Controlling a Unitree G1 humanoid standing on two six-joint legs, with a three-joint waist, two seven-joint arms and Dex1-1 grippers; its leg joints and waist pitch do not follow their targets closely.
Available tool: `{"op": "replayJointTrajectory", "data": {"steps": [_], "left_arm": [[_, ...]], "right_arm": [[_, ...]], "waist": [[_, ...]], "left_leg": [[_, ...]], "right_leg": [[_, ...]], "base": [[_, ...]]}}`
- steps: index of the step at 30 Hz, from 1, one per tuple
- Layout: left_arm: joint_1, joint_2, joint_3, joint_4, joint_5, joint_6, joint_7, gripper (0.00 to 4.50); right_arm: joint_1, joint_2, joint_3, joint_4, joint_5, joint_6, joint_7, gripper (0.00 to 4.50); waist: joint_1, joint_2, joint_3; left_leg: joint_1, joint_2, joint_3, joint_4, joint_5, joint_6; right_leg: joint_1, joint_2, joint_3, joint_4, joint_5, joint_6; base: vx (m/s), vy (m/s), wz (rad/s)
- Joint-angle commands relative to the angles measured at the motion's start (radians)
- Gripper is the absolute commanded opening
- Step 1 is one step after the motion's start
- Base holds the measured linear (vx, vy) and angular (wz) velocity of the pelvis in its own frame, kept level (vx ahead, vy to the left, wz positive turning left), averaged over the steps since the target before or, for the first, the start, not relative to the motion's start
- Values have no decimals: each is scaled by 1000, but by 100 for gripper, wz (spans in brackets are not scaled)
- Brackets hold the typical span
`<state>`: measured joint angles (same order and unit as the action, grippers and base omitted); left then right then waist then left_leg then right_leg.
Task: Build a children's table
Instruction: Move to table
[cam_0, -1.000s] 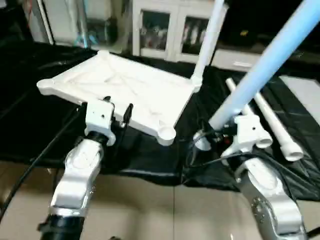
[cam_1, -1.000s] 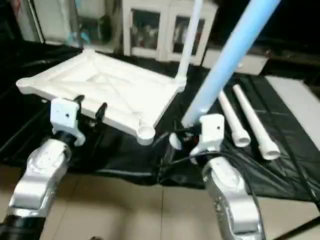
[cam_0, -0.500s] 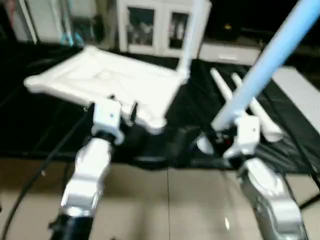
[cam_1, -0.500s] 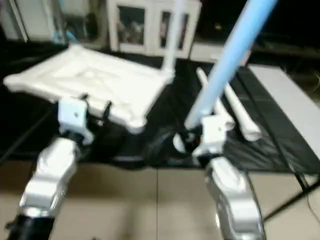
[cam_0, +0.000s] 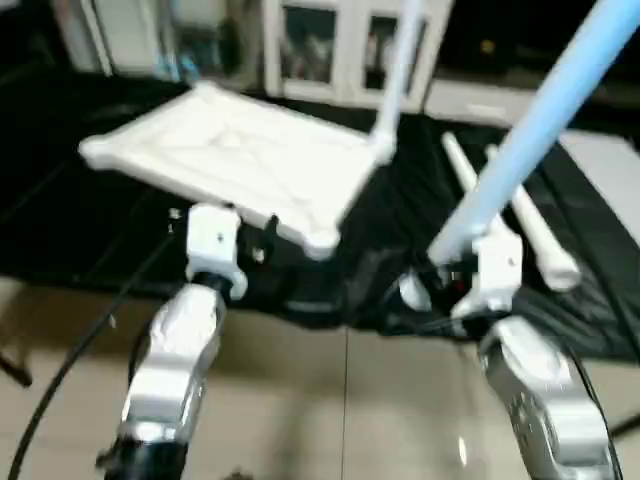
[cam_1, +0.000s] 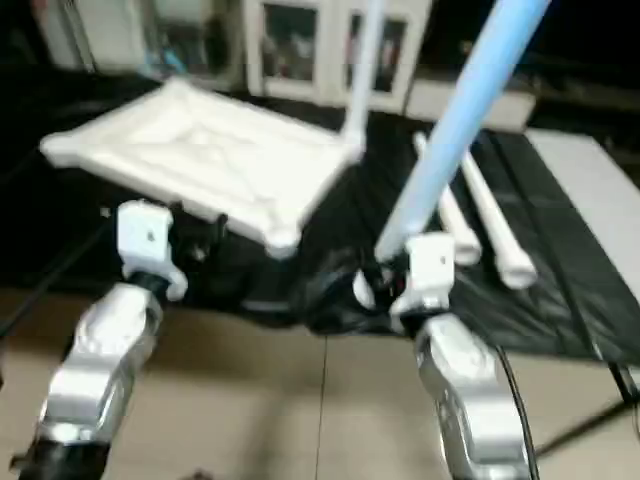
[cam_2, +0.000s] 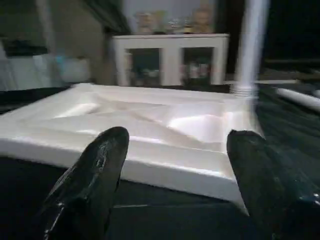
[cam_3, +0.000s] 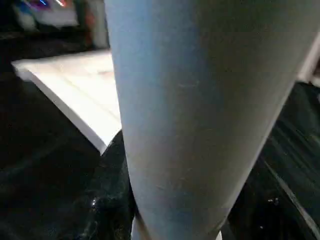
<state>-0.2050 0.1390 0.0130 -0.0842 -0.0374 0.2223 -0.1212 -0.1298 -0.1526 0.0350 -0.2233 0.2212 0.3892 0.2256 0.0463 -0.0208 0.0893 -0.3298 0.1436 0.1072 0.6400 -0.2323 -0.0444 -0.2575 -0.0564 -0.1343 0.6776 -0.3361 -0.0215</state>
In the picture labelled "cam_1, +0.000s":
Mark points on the white plastic children's table top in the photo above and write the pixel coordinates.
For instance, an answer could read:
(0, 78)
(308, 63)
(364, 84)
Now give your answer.
(210, 150)

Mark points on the white plastic table leg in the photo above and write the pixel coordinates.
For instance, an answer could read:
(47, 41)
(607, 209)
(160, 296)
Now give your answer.
(455, 225)
(365, 70)
(450, 140)
(495, 220)

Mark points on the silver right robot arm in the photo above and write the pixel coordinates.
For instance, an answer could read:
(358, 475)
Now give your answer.
(465, 390)

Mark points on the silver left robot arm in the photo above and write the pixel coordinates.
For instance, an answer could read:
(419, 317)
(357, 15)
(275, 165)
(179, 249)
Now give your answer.
(95, 370)

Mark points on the black plastic work mat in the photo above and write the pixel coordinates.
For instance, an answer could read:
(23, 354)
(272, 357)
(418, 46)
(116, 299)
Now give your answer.
(570, 300)

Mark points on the white low drawer unit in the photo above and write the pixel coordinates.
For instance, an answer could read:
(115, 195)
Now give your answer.
(500, 105)

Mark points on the white side table board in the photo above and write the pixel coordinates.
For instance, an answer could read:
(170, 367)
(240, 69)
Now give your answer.
(595, 200)

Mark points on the white glass door cabinet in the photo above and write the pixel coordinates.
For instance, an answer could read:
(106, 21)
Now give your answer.
(300, 45)

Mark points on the black metal table leg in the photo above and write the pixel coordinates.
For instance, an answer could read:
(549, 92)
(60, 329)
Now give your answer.
(590, 425)

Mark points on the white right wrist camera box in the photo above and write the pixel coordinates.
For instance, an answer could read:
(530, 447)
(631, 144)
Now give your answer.
(430, 265)

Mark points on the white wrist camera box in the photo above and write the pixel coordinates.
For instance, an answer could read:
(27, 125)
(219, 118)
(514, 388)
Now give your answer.
(430, 265)
(145, 235)

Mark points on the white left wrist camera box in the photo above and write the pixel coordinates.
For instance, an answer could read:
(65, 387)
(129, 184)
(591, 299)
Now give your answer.
(145, 235)

